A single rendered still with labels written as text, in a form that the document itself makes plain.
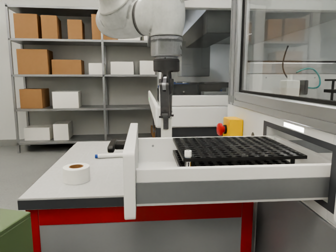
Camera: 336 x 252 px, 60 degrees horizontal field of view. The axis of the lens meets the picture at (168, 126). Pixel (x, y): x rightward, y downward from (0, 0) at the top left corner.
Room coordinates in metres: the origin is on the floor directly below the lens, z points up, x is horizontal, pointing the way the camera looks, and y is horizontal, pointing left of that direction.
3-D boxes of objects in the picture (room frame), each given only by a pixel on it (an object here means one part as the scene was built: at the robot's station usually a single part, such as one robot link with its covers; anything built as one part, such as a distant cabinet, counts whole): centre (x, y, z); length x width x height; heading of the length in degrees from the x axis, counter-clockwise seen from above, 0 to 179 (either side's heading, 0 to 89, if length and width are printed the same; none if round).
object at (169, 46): (0.85, 0.00, 1.12); 0.09 x 0.09 x 0.06
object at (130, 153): (0.56, 0.07, 0.87); 0.29 x 0.02 x 0.11; 5
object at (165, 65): (0.85, 0.00, 1.05); 0.08 x 0.07 x 0.09; 174
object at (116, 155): (0.99, 0.19, 0.77); 0.14 x 0.02 x 0.02; 101
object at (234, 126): (0.92, -0.20, 0.88); 0.07 x 0.05 x 0.07; 5
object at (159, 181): (0.58, -0.14, 0.86); 0.40 x 0.26 x 0.06; 95
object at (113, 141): (0.56, 0.10, 0.91); 0.07 x 0.04 x 0.01; 5
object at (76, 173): (0.76, 0.25, 0.78); 0.07 x 0.07 x 0.04
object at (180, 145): (0.57, -0.03, 0.90); 0.18 x 0.02 x 0.01; 5
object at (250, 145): (0.58, -0.13, 0.87); 0.22 x 0.18 x 0.06; 95
